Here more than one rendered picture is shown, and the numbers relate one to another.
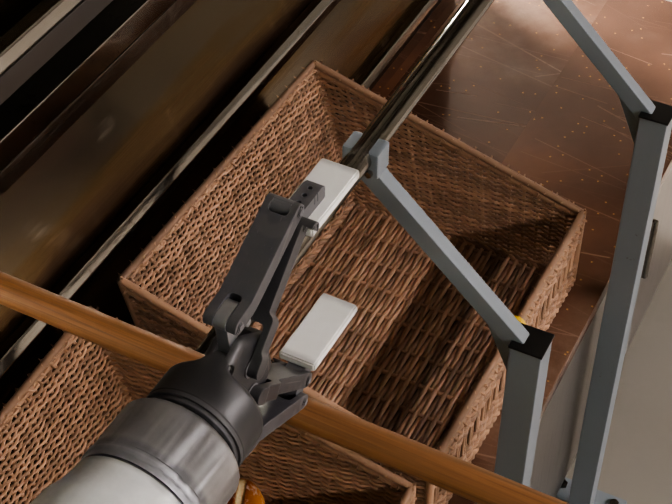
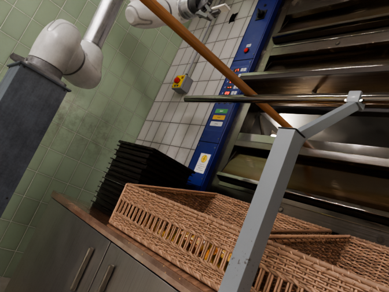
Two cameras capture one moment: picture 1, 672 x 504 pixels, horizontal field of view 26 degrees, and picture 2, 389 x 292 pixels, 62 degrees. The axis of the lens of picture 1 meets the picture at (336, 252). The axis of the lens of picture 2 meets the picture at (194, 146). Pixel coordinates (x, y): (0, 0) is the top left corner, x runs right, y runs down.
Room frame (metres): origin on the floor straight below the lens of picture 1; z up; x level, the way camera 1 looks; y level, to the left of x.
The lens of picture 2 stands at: (1.25, -0.88, 0.72)
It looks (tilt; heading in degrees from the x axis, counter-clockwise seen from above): 11 degrees up; 114
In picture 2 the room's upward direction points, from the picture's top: 23 degrees clockwise
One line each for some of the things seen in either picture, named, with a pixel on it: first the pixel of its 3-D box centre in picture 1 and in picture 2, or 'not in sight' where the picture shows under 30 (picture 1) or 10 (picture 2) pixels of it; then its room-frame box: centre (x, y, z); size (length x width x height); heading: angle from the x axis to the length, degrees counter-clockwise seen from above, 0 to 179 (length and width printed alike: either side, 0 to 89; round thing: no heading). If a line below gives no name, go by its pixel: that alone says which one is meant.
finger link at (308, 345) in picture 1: (318, 331); (220, 8); (0.74, 0.01, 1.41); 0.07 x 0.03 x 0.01; 152
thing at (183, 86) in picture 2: not in sight; (182, 84); (0.24, 0.84, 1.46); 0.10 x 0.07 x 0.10; 153
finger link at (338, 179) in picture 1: (317, 196); not in sight; (0.74, 0.01, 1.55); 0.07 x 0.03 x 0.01; 152
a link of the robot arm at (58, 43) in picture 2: not in sight; (59, 46); (0.04, 0.07, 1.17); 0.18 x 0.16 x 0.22; 97
